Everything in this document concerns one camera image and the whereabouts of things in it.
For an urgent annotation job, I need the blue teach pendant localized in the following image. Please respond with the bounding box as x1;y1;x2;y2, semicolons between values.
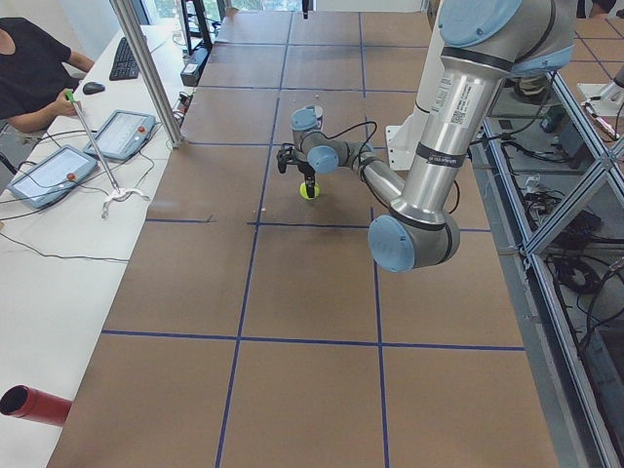
8;145;98;209
95;109;156;162

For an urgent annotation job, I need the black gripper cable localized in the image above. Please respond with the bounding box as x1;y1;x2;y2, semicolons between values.
321;120;379;162

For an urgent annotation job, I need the black computer box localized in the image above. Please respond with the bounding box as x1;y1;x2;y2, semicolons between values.
180;47;210;87

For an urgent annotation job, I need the aluminium frame post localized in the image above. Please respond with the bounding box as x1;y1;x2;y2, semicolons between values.
111;0;183;148

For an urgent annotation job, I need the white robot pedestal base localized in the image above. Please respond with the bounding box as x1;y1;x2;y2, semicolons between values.
385;126;422;171

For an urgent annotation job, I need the red cylinder tube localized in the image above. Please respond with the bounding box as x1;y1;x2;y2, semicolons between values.
1;385;72;427

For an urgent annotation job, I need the black computer mouse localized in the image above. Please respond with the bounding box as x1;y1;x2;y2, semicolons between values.
82;82;106;96

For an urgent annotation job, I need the near blue teach pendant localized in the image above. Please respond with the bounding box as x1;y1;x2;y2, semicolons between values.
8;145;98;209

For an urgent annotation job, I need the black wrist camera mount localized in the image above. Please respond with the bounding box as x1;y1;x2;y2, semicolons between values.
276;143;298;175

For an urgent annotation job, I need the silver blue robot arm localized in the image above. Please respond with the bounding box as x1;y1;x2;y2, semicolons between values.
277;1;576;272

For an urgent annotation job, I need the yellow tennis ball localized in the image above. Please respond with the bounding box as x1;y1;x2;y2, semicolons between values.
299;182;321;200

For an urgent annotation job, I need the person in black shirt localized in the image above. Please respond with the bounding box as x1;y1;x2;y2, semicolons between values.
1;18;95;134

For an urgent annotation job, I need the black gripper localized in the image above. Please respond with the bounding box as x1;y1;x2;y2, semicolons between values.
300;165;316;194

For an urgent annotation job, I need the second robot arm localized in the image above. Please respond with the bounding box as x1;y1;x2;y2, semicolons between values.
577;68;623;117

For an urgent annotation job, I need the far blue teach pendant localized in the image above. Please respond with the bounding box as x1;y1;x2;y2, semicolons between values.
95;109;156;162

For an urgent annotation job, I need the reacher grabber stick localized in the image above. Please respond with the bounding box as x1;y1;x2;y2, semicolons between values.
64;90;150;219

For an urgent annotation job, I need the black keyboard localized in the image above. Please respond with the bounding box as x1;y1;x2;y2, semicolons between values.
108;37;139;81

